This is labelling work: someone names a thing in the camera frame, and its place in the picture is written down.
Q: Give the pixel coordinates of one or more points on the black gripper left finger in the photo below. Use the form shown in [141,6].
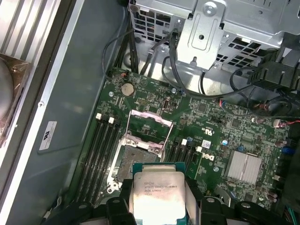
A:
[114,211]

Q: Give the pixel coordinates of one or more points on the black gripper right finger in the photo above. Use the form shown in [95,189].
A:
[211,211]

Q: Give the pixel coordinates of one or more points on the silver green CPU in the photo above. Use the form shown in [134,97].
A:
[157,194]

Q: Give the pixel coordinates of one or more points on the CPU socket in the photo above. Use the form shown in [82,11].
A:
[131,161]

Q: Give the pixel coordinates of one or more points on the silver finned heatsink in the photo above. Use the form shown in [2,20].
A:
[243,166]

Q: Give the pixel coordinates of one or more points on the small white board label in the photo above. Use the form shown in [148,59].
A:
[207,143]

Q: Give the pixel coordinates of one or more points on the green motherboard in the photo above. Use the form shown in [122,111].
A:
[211,117]

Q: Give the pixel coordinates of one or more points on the white case label sticker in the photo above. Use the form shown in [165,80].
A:
[48,136]

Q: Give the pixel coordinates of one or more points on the internal USB port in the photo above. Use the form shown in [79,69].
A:
[167,103]

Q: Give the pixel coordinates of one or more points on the round coin cell battery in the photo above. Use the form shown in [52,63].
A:
[127,89]

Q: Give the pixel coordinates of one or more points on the black grey PC case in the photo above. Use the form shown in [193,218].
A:
[77,93]

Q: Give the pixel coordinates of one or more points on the metal disk bay cage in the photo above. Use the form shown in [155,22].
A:
[211,35]

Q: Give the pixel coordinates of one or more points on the black plastic bracket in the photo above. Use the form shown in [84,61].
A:
[272,70]

